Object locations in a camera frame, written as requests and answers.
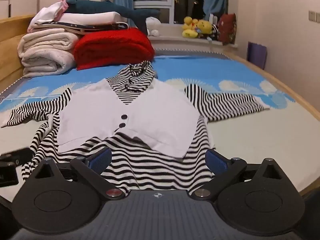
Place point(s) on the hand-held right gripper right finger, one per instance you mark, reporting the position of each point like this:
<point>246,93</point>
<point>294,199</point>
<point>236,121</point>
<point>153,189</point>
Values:
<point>216,160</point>

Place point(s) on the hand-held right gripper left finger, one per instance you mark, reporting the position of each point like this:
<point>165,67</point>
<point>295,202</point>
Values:
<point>101,157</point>

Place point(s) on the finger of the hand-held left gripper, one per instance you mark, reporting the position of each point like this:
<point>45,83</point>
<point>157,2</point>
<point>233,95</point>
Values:
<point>17,157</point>
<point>7,176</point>

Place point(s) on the striped shirt with white vest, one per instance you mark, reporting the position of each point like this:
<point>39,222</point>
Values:
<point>125,110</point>

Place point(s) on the blue patterned bed sheet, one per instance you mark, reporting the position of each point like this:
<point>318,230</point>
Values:
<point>225,67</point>

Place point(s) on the white rolled quilt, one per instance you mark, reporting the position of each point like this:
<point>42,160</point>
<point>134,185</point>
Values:
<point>45,52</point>

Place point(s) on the red folded blanket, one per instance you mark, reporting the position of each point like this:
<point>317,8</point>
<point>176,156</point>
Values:
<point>112,47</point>

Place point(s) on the purple box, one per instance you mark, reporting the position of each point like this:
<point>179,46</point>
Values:
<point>257,55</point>

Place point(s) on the striped plush toy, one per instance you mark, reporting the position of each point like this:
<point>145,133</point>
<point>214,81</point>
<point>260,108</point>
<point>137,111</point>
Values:
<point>214,31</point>

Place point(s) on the dark red cushion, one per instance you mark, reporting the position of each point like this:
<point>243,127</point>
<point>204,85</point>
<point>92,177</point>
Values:
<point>227,28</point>

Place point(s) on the yellow plush toy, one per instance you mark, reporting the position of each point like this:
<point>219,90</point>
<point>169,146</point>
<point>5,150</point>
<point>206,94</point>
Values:
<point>190,27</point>
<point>205,27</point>

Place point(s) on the white folded sheet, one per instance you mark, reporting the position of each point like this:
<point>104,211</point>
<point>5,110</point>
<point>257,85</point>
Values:
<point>87,18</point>

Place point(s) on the white plush toy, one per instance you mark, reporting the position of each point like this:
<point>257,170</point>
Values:
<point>151,22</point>

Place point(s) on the white and pink cloth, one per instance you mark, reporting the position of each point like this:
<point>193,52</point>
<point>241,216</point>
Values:
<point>47,13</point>

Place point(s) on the teal shark plush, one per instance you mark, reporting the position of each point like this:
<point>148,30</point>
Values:
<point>100,7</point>

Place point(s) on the white framed window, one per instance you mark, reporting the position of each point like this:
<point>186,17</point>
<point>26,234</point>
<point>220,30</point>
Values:
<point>162,5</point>

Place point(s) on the wall switch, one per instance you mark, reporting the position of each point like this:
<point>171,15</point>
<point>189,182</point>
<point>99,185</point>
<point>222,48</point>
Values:
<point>312,16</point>

